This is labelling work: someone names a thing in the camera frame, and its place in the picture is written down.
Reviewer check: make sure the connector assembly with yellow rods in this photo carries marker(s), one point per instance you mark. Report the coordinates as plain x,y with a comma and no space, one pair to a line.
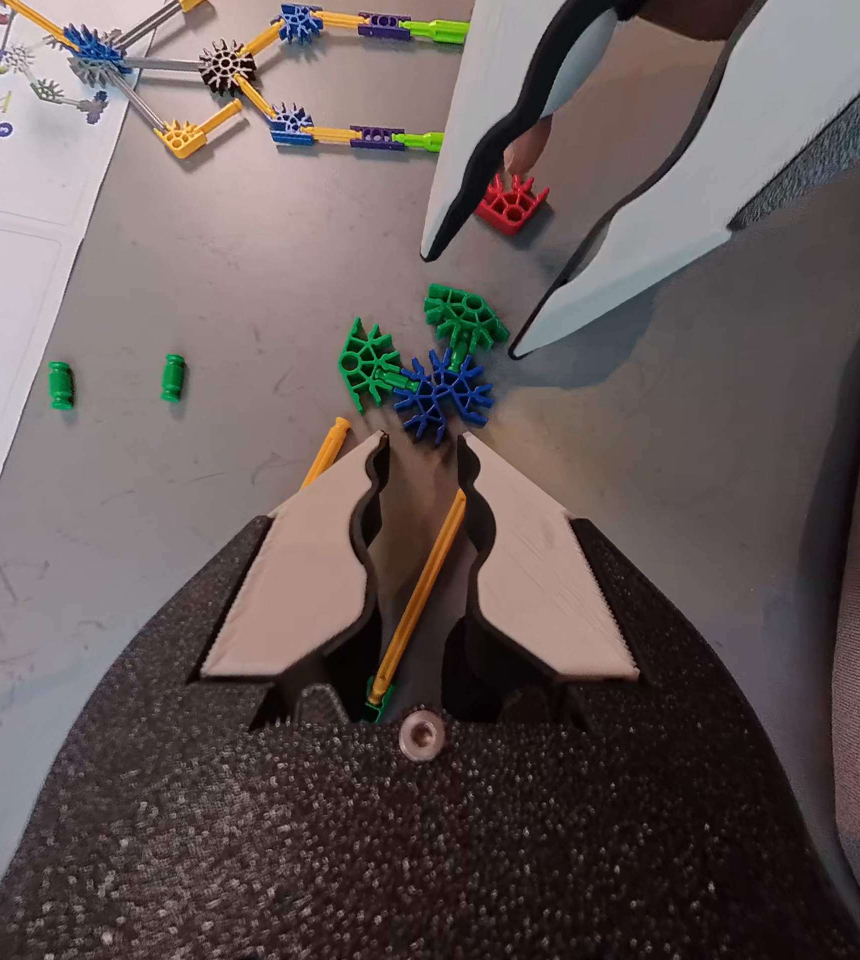
422,592

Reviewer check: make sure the white instruction sheet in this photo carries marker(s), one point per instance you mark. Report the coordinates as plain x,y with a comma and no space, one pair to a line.
2,262

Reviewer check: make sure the green fan-shaped connector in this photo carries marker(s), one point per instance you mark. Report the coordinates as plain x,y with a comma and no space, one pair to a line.
373,352
467,315

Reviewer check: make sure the multicolour rod connector toy figure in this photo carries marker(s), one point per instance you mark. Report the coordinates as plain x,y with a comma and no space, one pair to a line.
227,67

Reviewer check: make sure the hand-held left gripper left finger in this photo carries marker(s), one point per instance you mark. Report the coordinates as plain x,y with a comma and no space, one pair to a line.
295,585

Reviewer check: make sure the blue snowflake connector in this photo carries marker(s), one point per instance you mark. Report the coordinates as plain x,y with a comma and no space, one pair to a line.
441,394

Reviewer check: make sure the short green rod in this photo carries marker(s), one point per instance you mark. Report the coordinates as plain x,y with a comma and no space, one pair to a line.
394,379
173,379
62,386
463,354

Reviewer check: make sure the person's right hand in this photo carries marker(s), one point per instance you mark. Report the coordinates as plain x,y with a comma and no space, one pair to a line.
527,146

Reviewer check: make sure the red corner connector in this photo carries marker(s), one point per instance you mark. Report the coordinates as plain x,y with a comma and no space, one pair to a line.
493,214

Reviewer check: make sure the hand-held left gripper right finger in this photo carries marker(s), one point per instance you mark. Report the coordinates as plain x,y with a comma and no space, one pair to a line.
550,585

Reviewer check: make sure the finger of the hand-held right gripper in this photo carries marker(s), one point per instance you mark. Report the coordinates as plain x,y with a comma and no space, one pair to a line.
490,75
775,135

